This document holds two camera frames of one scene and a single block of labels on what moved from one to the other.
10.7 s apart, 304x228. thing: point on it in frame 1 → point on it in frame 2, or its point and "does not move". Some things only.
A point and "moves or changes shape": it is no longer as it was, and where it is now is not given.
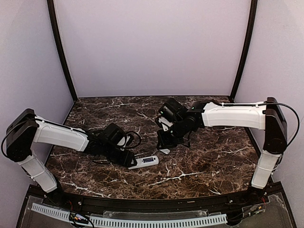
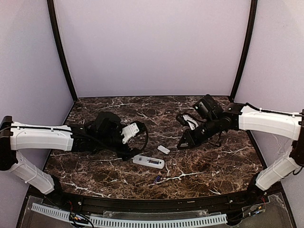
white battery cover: (166, 151) does not move
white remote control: (146, 161) moves or changes shape
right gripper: (164, 140) → (194, 135)
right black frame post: (247, 50) does not move
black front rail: (223, 203) does not move
